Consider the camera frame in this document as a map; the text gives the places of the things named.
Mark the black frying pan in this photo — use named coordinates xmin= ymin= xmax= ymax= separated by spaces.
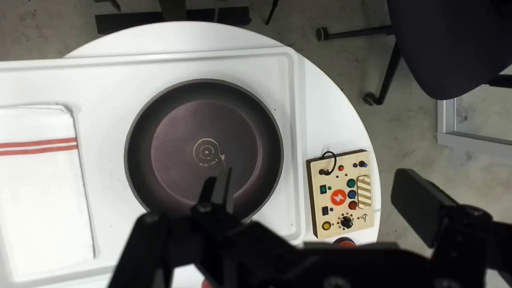
xmin=125 ymin=78 xmax=283 ymax=219

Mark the white red-striped tissue cloth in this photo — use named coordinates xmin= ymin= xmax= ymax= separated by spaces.
xmin=0 ymin=105 xmax=94 ymax=280

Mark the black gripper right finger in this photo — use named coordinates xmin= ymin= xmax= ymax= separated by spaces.
xmin=390 ymin=168 xmax=493 ymax=262

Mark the wooden switch busy board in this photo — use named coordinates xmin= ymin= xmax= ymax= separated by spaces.
xmin=305 ymin=150 xmax=374 ymax=240

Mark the dark office chair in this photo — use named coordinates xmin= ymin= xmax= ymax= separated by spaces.
xmin=315 ymin=0 xmax=512 ymax=105

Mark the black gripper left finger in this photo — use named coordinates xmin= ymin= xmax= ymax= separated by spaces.
xmin=107 ymin=213 xmax=173 ymax=288

